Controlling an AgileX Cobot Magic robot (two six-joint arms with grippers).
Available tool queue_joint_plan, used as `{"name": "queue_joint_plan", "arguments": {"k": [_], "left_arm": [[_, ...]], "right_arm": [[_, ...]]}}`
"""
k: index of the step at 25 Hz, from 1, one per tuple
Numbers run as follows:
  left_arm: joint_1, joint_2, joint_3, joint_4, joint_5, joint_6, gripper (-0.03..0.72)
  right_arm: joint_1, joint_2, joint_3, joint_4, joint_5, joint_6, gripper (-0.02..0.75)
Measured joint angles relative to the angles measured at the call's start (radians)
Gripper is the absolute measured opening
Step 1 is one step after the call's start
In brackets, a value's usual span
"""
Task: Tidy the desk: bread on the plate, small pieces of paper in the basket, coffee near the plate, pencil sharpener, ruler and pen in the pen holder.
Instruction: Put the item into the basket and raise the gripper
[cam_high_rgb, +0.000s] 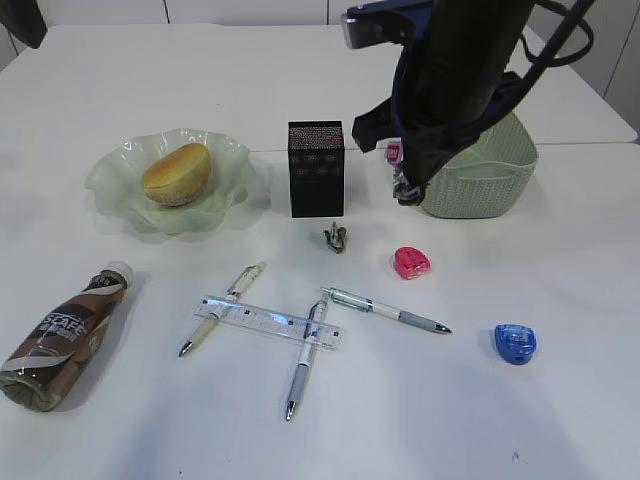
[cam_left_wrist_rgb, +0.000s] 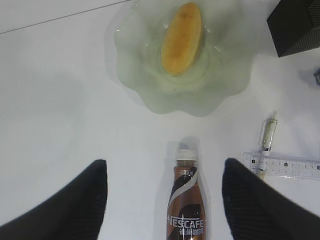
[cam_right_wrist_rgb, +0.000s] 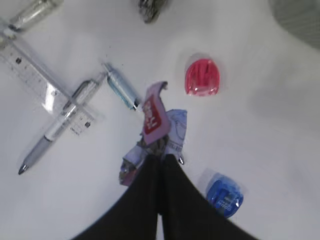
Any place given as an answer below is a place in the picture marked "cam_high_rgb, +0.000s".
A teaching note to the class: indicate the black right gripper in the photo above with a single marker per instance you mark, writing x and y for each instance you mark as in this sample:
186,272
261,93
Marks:
446,86

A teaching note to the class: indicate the colourful paper piece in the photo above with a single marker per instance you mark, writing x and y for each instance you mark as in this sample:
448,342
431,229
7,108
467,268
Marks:
404,193

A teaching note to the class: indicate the small grey paper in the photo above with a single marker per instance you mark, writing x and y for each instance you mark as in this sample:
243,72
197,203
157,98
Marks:
336,238

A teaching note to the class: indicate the sugared bread bun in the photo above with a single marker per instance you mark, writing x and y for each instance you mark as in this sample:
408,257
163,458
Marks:
180,177

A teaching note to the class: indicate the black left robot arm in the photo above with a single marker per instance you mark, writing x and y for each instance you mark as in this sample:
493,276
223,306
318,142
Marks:
24,20

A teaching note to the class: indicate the black mesh pen holder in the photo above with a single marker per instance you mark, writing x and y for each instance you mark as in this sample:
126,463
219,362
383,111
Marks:
316,158

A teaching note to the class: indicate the green plastic woven basket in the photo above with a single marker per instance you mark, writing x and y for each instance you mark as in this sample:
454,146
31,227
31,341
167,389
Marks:
486,179

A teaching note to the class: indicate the pink pencil sharpener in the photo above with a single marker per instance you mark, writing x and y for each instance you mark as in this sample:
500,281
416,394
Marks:
410,263

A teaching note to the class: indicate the clear grey right pen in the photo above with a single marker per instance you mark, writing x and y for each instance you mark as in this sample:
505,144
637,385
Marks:
367,305

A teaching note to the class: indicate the white grey middle pen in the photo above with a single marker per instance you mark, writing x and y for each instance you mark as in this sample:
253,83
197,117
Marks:
316,315

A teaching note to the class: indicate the beige grip pen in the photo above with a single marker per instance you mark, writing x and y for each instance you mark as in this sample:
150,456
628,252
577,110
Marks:
239,286

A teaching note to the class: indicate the blue pencil sharpener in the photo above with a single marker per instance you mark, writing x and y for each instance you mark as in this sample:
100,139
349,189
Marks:
516,344

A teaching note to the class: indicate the green glass ruffled plate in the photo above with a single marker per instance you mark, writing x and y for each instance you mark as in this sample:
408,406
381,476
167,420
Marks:
116,182

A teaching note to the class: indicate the transparent plastic ruler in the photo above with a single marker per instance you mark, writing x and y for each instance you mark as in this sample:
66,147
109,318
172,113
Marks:
270,323

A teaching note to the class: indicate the brown Nescafe coffee bottle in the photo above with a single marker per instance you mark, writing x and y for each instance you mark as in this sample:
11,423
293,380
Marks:
43,369

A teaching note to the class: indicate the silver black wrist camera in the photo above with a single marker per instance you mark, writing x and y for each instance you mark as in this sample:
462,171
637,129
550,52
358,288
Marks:
397,22

